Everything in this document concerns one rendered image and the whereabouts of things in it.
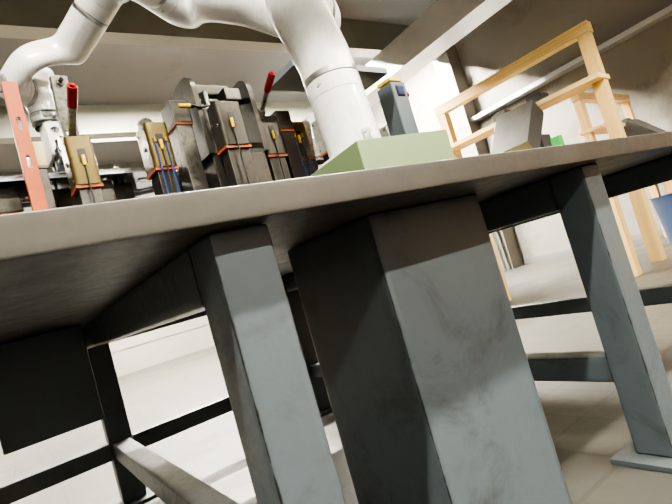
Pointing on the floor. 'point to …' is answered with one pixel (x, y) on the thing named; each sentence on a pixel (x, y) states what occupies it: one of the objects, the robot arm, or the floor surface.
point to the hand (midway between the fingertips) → (63, 180)
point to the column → (426, 360)
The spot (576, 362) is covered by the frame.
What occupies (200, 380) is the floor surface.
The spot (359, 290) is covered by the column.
